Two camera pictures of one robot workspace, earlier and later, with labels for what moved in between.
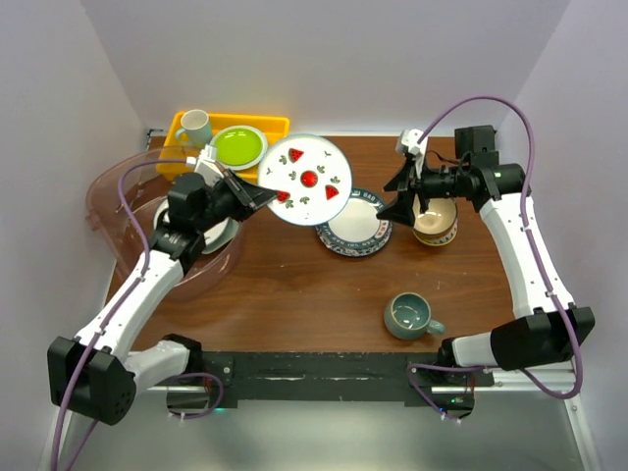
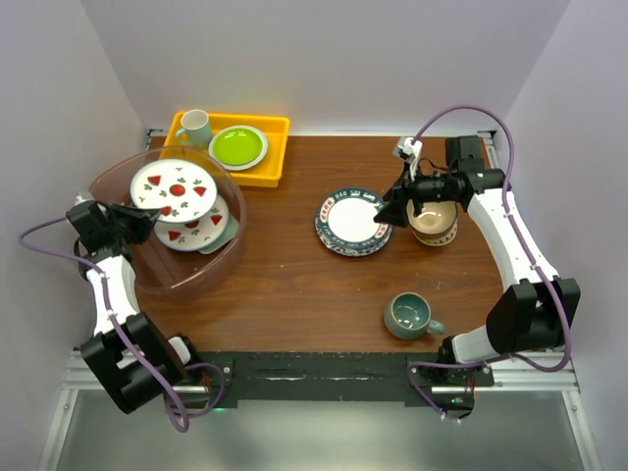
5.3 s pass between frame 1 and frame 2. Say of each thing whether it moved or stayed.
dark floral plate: stayed
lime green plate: stayed
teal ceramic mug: stayed
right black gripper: stayed
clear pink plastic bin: stayed
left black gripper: moved
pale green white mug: stayed
